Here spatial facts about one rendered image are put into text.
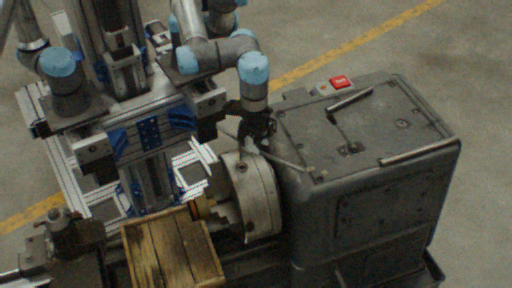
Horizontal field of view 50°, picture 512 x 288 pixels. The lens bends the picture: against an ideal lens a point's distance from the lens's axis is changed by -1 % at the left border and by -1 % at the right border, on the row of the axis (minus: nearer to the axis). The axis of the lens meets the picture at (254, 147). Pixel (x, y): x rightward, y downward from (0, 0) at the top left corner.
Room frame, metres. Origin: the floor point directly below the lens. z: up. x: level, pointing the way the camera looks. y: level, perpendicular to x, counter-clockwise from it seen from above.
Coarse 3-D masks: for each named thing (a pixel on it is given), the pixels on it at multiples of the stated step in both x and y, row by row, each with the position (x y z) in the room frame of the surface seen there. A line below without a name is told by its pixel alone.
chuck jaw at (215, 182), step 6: (210, 162) 1.29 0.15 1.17; (216, 162) 1.27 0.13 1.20; (210, 168) 1.26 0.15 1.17; (216, 168) 1.25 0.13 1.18; (222, 168) 1.25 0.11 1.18; (216, 174) 1.24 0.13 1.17; (222, 174) 1.24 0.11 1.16; (210, 180) 1.22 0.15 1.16; (216, 180) 1.23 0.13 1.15; (222, 180) 1.23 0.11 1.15; (210, 186) 1.21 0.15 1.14; (216, 186) 1.21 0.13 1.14; (222, 186) 1.21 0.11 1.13; (204, 192) 1.20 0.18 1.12; (210, 192) 1.20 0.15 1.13; (216, 192) 1.20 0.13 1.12; (222, 192) 1.20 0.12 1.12
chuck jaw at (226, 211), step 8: (232, 200) 1.18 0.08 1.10; (216, 208) 1.14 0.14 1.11; (224, 208) 1.14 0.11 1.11; (232, 208) 1.14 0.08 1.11; (216, 216) 1.12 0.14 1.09; (224, 216) 1.11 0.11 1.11; (232, 216) 1.10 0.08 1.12; (224, 224) 1.10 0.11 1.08; (232, 224) 1.07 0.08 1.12; (240, 224) 1.07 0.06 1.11; (248, 224) 1.07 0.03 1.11; (232, 232) 1.06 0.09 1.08
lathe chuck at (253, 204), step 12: (228, 156) 1.26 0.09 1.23; (228, 168) 1.20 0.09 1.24; (252, 168) 1.19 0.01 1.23; (228, 180) 1.20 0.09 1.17; (240, 180) 1.15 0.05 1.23; (252, 180) 1.15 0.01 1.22; (228, 192) 1.24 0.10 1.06; (240, 192) 1.12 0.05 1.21; (252, 192) 1.12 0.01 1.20; (264, 192) 1.12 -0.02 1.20; (240, 204) 1.09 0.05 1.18; (252, 204) 1.09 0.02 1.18; (264, 204) 1.10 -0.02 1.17; (240, 216) 1.09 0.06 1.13; (252, 216) 1.07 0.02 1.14; (264, 216) 1.08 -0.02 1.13; (264, 228) 1.07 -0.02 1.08; (240, 240) 1.12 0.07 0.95; (252, 240) 1.07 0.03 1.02
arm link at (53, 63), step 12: (48, 48) 1.69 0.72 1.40; (60, 48) 1.69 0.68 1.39; (36, 60) 1.67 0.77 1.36; (48, 60) 1.63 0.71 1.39; (60, 60) 1.63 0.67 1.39; (72, 60) 1.65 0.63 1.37; (36, 72) 1.66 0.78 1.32; (48, 72) 1.60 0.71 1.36; (60, 72) 1.60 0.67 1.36; (72, 72) 1.63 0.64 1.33; (48, 84) 1.61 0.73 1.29; (60, 84) 1.59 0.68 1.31; (72, 84) 1.61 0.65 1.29
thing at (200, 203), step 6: (198, 198) 1.18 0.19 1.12; (204, 198) 1.17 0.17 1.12; (210, 198) 1.18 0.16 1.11; (186, 204) 1.19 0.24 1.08; (192, 204) 1.16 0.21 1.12; (198, 204) 1.15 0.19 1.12; (204, 204) 1.16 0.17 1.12; (210, 204) 1.16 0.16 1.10; (216, 204) 1.17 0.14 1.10; (192, 210) 1.14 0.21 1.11; (198, 210) 1.14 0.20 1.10; (204, 210) 1.14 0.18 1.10; (192, 216) 1.13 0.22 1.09; (198, 216) 1.13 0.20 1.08; (204, 216) 1.13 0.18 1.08; (210, 216) 1.13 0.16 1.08
